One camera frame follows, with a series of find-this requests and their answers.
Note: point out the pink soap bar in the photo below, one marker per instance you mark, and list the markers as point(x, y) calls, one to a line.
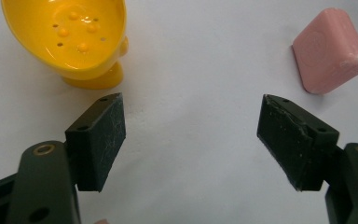
point(327, 49)

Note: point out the yellow soap dish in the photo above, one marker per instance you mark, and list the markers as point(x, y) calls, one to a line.
point(71, 34)

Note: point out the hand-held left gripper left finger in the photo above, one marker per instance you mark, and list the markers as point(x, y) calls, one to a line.
point(94, 146)

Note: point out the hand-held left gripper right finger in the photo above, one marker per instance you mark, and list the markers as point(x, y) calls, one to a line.
point(295, 146)

